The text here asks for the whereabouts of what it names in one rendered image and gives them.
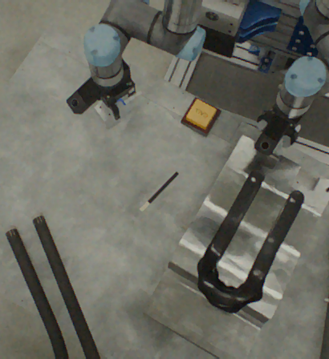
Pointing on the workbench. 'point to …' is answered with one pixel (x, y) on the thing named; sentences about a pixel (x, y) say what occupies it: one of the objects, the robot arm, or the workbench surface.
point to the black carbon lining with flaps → (282, 224)
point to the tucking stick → (159, 191)
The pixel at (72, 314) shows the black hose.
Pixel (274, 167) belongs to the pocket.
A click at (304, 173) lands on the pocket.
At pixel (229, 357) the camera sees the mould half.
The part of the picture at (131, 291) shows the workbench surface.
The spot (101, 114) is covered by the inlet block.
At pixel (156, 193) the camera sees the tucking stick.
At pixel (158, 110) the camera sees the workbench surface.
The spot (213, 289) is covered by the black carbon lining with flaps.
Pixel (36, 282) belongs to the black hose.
